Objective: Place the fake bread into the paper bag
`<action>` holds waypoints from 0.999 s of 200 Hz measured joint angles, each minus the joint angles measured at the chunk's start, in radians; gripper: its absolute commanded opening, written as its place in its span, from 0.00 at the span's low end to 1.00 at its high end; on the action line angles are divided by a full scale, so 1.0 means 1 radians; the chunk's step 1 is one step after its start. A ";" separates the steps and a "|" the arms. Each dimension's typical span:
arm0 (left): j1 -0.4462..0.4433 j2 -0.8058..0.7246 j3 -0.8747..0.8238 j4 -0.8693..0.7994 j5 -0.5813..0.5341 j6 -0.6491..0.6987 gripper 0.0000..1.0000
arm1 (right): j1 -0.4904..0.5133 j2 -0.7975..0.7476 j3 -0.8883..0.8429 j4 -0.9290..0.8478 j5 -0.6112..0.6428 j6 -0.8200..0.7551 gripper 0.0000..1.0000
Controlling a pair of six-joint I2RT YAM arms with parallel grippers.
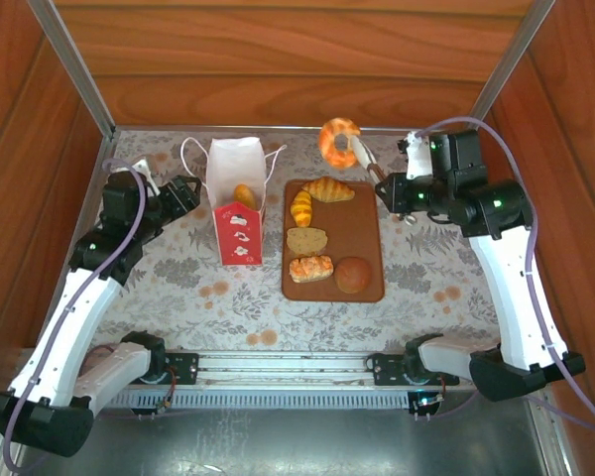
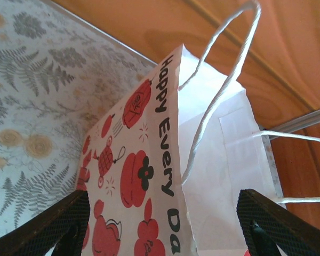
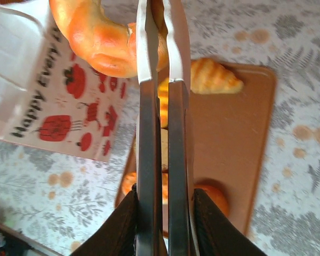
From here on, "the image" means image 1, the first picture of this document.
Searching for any ring-shaped fake bread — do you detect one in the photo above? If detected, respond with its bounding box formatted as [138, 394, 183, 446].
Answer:
[318, 117, 363, 170]

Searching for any fake croissant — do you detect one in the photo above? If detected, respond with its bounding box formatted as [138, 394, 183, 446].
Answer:
[301, 176, 357, 203]

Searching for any small oval fake bread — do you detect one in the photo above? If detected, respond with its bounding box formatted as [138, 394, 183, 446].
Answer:
[233, 183, 258, 211]

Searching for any red and white paper bag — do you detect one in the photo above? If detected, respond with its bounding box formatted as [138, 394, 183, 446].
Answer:
[179, 136, 288, 268]

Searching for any yellow twisted fake bread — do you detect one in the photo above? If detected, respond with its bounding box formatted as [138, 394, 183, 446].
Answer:
[290, 189, 313, 228]

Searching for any round brown fake bun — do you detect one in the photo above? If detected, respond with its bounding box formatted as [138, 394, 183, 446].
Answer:
[333, 256, 373, 295]

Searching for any grey fake bread slice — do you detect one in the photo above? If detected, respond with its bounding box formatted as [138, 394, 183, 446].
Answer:
[286, 226, 329, 256]

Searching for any orange topped fake loaf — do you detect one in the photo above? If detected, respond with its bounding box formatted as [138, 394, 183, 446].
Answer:
[289, 254, 335, 285]

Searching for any brown tray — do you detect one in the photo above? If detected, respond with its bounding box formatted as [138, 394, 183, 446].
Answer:
[281, 178, 386, 303]

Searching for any floral print tablecloth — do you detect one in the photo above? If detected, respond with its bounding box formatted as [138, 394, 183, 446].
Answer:
[44, 129, 508, 354]

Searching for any circuit board with green light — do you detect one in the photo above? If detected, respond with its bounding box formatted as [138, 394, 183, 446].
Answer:
[409, 390, 446, 422]

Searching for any shiny metal base sheet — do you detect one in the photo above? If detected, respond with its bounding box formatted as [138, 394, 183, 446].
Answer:
[14, 406, 571, 476]

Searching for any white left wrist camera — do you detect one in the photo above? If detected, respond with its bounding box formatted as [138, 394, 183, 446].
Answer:
[128, 156, 162, 197]

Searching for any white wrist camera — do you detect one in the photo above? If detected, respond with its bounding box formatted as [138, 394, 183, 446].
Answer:
[398, 130, 436, 182]
[128, 156, 162, 197]

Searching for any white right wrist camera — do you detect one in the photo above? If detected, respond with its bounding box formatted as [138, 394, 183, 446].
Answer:
[398, 130, 436, 182]

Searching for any aluminium table edge rail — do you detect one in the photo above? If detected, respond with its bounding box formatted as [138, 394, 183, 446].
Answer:
[71, 134, 118, 249]

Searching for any aluminium back edge rail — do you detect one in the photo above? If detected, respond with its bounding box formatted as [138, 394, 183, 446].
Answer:
[113, 124, 414, 135]

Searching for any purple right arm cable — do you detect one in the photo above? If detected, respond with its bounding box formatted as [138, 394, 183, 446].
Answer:
[416, 116, 595, 433]

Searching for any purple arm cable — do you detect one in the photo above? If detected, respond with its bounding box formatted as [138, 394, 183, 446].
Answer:
[2, 157, 148, 473]
[416, 116, 595, 433]

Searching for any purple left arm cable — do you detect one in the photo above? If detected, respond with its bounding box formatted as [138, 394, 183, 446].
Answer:
[2, 157, 148, 473]

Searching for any aluminium frame post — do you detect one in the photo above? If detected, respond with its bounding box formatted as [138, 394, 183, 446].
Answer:
[468, 0, 556, 131]
[27, 0, 117, 141]

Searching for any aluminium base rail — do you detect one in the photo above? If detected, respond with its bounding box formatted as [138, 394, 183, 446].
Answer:
[195, 350, 376, 384]

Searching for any slotted grey cable duct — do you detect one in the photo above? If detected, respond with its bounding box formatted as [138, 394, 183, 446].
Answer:
[101, 385, 413, 411]

